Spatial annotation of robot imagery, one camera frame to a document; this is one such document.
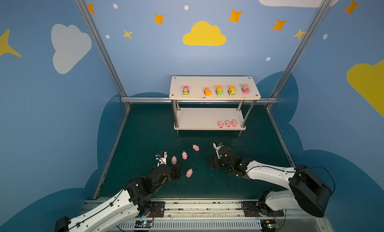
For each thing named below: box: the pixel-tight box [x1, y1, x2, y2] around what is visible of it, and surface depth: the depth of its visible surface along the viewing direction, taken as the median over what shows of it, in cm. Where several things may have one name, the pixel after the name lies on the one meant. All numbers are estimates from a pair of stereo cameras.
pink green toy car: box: [241, 83, 251, 95], surface depth 81 cm
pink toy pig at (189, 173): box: [186, 168, 193, 178], surface depth 87 cm
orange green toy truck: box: [227, 85, 236, 96], surface depth 80 cm
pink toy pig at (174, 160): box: [171, 155, 177, 165], surface depth 92 cm
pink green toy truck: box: [183, 85, 190, 96], surface depth 80 cm
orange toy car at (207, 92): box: [203, 87, 212, 97], surface depth 80 cm
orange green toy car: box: [215, 85, 224, 96], surface depth 80 cm
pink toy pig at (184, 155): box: [182, 150, 188, 160], surface depth 95 cm
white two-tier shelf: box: [169, 76, 261, 131], surface depth 91 cm
